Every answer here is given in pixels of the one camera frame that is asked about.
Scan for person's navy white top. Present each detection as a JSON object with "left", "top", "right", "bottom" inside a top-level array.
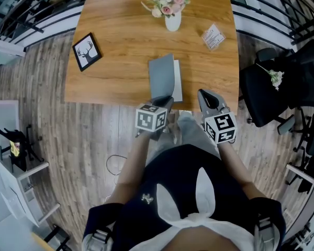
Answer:
[{"left": 81, "top": 144, "right": 287, "bottom": 251}]

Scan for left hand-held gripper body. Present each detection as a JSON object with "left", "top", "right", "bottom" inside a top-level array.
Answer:
[{"left": 134, "top": 102, "right": 175, "bottom": 141}]

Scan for grey harness strap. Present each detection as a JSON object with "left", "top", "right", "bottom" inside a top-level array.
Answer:
[
  {"left": 85, "top": 225, "right": 115, "bottom": 251},
  {"left": 254, "top": 213, "right": 277, "bottom": 251}
]

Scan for white vase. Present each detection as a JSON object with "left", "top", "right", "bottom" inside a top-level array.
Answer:
[{"left": 164, "top": 10, "right": 182, "bottom": 32}]

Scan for person's left forearm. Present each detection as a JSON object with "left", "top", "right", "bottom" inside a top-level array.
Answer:
[{"left": 115, "top": 132, "right": 158, "bottom": 187}]

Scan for grey office desk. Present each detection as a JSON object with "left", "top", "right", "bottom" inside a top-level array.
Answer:
[{"left": 285, "top": 163, "right": 314, "bottom": 245}]

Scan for artificial flower sprig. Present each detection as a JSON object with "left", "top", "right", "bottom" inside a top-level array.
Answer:
[{"left": 256, "top": 63, "right": 285, "bottom": 92}]

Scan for grey floor cable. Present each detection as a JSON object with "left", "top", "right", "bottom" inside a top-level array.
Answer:
[{"left": 104, "top": 154, "right": 129, "bottom": 203}]

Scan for black deer picture frame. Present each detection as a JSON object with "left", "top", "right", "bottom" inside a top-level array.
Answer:
[{"left": 72, "top": 32, "right": 103, "bottom": 72}]

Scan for person's grey trousers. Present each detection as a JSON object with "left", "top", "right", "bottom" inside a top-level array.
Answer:
[{"left": 146, "top": 110, "right": 222, "bottom": 164}]

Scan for light blue mat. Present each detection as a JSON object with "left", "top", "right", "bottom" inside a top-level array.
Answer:
[{"left": 148, "top": 53, "right": 183, "bottom": 104}]

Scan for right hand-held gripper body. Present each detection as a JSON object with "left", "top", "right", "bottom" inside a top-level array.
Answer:
[{"left": 204, "top": 105, "right": 238, "bottom": 145}]

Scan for yellow green soft item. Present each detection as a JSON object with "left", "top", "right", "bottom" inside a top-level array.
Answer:
[{"left": 9, "top": 139, "right": 21, "bottom": 157}]

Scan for white side desk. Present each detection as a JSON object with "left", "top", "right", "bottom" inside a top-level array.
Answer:
[{"left": 0, "top": 153, "right": 61, "bottom": 227}]

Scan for person's right forearm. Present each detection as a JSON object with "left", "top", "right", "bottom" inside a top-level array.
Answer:
[{"left": 216, "top": 140, "right": 254, "bottom": 187}]

